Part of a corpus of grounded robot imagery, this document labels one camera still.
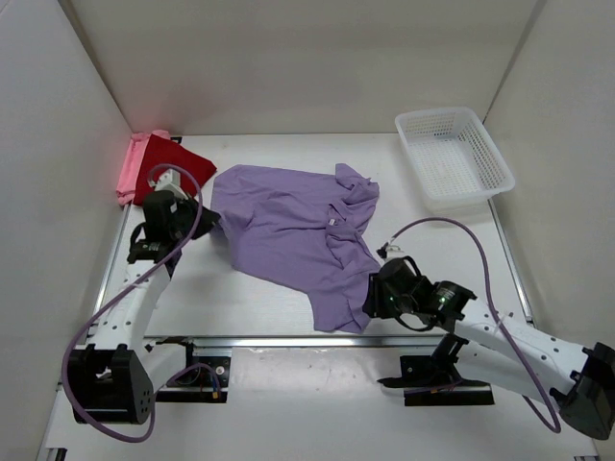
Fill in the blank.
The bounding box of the pink t shirt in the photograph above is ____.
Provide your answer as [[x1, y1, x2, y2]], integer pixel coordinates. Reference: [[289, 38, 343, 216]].
[[115, 130, 170, 206]]

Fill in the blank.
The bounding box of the red t shirt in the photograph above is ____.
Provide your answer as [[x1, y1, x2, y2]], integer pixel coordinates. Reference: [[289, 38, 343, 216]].
[[133, 134, 217, 206]]

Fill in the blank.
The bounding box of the lavender garment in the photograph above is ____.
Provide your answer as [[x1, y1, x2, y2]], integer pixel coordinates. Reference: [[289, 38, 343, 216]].
[[210, 163, 380, 333]]

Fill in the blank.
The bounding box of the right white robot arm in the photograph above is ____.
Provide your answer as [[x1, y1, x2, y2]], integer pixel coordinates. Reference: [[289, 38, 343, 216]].
[[363, 256, 614, 440]]

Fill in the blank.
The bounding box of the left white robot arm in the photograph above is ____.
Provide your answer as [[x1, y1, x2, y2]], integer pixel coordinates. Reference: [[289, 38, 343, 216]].
[[62, 186, 219, 425]]

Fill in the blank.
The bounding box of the white plastic basket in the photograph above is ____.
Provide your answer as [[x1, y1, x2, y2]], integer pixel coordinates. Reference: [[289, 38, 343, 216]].
[[395, 107, 515, 212]]

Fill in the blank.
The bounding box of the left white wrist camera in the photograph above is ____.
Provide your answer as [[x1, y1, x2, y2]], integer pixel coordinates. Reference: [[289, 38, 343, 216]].
[[148, 169, 188, 200]]

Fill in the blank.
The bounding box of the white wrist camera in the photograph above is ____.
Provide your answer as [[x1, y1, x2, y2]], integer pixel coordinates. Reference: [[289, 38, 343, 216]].
[[377, 242, 406, 262], [148, 169, 188, 200]]

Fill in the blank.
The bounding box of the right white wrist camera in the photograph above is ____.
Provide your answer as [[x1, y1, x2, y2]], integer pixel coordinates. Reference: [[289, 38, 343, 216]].
[[377, 242, 406, 262]]

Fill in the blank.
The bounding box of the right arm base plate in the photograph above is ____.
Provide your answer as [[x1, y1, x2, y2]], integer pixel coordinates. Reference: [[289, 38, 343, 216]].
[[400, 355, 495, 407]]

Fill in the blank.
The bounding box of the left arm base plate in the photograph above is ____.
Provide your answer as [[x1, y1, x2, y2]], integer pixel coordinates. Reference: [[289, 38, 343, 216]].
[[157, 346, 232, 404]]

